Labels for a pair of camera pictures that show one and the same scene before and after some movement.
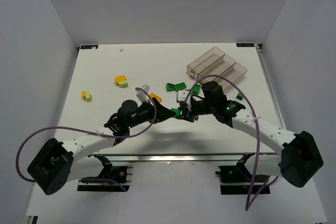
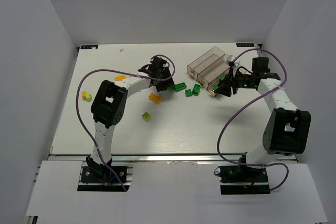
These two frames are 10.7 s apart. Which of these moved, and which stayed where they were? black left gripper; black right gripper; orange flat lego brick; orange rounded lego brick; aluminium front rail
Moved: black right gripper; black left gripper
Stayed: orange flat lego brick; aluminium front rail; orange rounded lego brick
